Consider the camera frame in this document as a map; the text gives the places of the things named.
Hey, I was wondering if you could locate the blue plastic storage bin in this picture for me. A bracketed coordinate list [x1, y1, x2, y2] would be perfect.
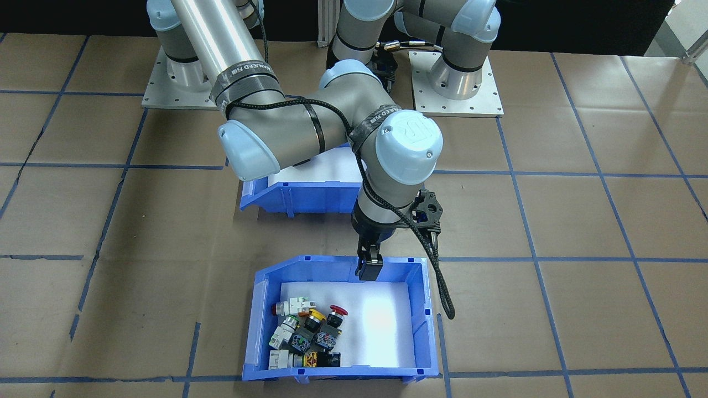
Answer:
[240, 143, 382, 217]
[242, 255, 440, 385]

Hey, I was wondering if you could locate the white pilot lamp red lens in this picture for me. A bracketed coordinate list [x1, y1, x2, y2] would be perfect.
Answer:
[270, 297, 317, 318]

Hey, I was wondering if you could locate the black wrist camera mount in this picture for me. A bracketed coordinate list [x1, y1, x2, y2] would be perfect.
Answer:
[408, 188, 444, 236]

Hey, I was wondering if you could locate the yellow push button switch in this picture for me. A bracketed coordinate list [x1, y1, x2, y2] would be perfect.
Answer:
[299, 308, 328, 335]

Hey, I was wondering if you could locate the aluminium extrusion post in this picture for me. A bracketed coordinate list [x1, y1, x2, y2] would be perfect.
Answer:
[316, 0, 341, 48]

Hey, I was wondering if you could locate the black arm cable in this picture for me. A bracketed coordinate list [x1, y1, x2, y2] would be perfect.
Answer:
[224, 94, 456, 321]

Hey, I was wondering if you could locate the grey contact block switch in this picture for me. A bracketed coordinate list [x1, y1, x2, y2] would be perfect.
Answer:
[288, 329, 316, 355]

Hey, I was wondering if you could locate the black knob switch yellow block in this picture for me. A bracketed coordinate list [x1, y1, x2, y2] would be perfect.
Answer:
[303, 350, 342, 369]

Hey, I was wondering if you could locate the white switch silver collar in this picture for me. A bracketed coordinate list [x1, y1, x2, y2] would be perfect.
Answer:
[268, 349, 306, 371]

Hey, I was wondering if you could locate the silver metal frame bar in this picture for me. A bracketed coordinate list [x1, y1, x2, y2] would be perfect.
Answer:
[681, 30, 708, 66]

